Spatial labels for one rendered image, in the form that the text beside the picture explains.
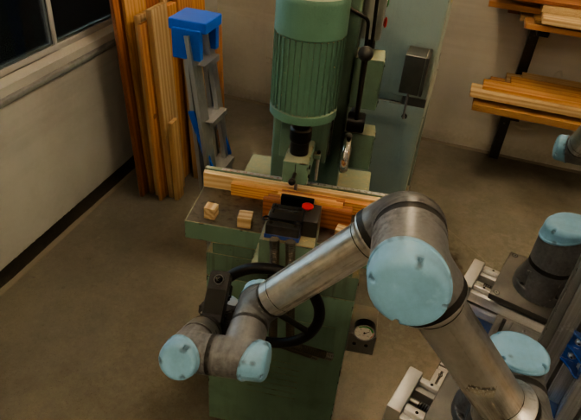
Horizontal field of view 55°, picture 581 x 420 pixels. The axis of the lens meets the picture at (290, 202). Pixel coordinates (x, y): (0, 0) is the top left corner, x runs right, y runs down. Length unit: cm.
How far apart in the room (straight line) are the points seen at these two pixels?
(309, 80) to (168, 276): 158
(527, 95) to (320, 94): 220
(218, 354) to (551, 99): 276
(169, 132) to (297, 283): 203
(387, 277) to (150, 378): 166
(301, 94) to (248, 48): 280
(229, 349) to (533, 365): 55
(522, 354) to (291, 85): 77
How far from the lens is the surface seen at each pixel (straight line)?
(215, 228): 154
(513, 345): 117
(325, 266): 98
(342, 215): 151
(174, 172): 308
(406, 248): 77
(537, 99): 346
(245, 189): 163
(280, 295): 105
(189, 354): 102
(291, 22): 131
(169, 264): 277
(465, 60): 383
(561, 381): 145
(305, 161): 150
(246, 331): 105
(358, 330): 161
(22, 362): 249
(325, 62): 134
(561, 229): 153
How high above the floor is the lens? 185
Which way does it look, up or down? 35 degrees down
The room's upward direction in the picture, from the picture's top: 5 degrees clockwise
